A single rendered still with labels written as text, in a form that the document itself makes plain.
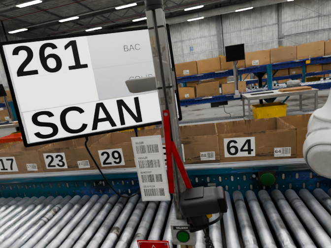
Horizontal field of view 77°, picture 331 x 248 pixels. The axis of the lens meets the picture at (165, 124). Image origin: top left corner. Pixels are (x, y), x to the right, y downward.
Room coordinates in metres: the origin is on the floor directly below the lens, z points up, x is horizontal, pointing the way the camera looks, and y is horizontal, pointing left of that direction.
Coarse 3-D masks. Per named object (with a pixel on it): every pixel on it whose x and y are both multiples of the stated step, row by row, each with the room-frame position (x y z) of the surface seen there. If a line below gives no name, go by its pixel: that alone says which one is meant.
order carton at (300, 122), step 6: (306, 114) 1.26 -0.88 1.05; (288, 120) 1.28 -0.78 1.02; (294, 120) 1.27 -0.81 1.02; (300, 120) 1.26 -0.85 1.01; (306, 120) 1.26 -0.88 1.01; (294, 126) 1.27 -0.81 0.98; (300, 126) 1.26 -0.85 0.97; (306, 126) 1.26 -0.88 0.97; (300, 132) 1.01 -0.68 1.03; (306, 132) 1.00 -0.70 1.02; (300, 138) 1.01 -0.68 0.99; (300, 144) 1.01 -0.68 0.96; (300, 150) 1.01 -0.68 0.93; (300, 156) 1.01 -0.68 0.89
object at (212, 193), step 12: (192, 192) 0.50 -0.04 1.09; (204, 192) 0.49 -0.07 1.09; (216, 192) 0.48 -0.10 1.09; (180, 204) 0.48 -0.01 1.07; (192, 204) 0.47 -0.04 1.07; (204, 204) 0.46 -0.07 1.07; (216, 204) 0.45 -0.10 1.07; (192, 216) 0.47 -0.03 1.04; (204, 216) 0.48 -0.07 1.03; (192, 228) 0.48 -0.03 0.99; (204, 228) 0.47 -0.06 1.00
